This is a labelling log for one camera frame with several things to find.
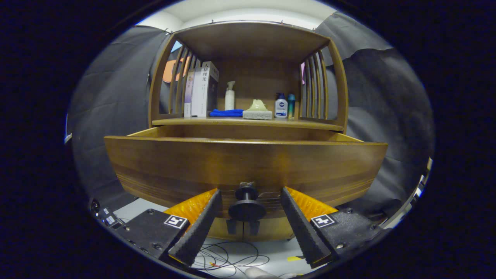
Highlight thick white book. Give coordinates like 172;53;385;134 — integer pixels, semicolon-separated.
191;61;219;117

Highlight pale green handled scrub sponge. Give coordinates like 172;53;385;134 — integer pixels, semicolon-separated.
243;99;273;120

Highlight wooden countertop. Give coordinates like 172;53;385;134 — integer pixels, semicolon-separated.
152;116;344;131

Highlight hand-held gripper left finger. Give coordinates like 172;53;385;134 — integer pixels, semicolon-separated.
126;189;223;268

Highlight white pump bottle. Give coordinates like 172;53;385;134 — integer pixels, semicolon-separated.
225;81;236;110

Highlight wooden cabinet door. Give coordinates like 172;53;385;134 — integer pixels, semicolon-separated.
207;217;244;241
243;217;295;241

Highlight small black floor device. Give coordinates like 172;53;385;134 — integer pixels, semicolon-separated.
91;200;126;229

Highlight white lotion bottle blue cap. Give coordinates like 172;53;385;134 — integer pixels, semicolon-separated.
274;93;288;119

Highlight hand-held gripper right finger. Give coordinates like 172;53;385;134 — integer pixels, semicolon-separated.
281;187;388;269

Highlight brown wooden cabinet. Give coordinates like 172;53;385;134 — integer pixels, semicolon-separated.
148;21;349;241

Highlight thin pale purple book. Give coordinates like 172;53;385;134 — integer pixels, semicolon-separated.
184;69;195;117

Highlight wooden drawer with black knob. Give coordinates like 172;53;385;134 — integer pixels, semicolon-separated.
104;126;389;222

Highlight black floor cables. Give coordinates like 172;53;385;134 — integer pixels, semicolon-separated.
192;240;272;272

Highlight blue folded cloth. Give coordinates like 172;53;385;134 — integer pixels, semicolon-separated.
209;109;244;117

